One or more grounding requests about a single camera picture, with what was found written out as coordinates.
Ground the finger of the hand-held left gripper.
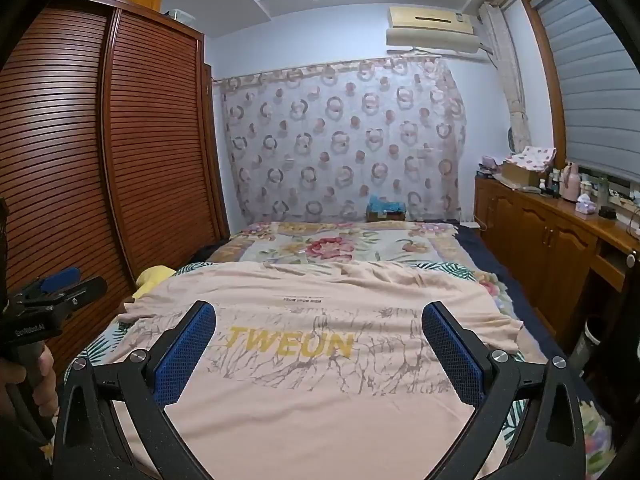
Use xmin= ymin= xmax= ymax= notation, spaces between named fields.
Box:
xmin=40 ymin=267 xmax=82 ymax=295
xmin=9 ymin=276 xmax=108 ymax=313

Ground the pink thermos jug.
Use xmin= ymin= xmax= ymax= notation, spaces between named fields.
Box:
xmin=562 ymin=161 xmax=581 ymax=201

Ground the white floral cloth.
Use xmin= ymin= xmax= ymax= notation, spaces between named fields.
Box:
xmin=505 ymin=145 xmax=558 ymax=171

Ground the wooden sideboard cabinet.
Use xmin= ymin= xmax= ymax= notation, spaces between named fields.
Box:
xmin=472 ymin=172 xmax=640 ymax=361

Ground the grey window blind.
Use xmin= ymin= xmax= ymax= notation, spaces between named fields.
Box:
xmin=530 ymin=0 xmax=640 ymax=181

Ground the beige air conditioner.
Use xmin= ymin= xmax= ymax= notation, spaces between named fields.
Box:
xmin=385 ymin=5 xmax=493 ymax=56

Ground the wooden louvered wardrobe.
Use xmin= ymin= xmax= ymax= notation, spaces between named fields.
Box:
xmin=0 ymin=0 xmax=231 ymax=376

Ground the dark trash bin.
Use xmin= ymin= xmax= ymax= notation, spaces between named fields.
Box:
xmin=570 ymin=315 xmax=608 ymax=361

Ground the navy bed sheet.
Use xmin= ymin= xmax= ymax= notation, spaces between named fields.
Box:
xmin=457 ymin=224 xmax=621 ymax=411

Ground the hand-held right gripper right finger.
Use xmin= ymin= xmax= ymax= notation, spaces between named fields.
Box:
xmin=421 ymin=301 xmax=586 ymax=480

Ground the open cardboard box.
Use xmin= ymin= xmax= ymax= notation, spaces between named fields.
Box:
xmin=501 ymin=157 xmax=543 ymax=188

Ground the beige window curtain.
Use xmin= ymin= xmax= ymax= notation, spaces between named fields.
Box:
xmin=477 ymin=2 xmax=533 ymax=153

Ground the person's left hand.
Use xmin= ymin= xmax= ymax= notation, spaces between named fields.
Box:
xmin=0 ymin=344 xmax=60 ymax=427

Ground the wooden window frame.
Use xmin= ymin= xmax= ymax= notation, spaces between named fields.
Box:
xmin=520 ymin=0 xmax=571 ymax=163

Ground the beige t-shirt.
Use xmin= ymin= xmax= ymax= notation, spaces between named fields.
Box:
xmin=117 ymin=260 xmax=523 ymax=480

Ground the leaf print blanket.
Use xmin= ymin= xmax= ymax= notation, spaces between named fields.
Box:
xmin=42 ymin=259 xmax=531 ymax=480

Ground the yellow plush toy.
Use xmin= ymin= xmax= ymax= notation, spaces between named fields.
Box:
xmin=135 ymin=265 xmax=176 ymax=302

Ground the circle patterned curtain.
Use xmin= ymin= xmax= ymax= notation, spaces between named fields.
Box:
xmin=212 ymin=56 xmax=468 ymax=226

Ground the floral blanket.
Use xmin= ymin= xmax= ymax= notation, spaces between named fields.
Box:
xmin=205 ymin=220 xmax=616 ymax=480

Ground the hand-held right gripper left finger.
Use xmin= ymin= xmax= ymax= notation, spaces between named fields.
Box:
xmin=52 ymin=301 xmax=221 ymax=480

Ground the cardboard box with blue cloth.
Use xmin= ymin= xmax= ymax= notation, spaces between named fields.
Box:
xmin=365 ymin=197 xmax=407 ymax=223

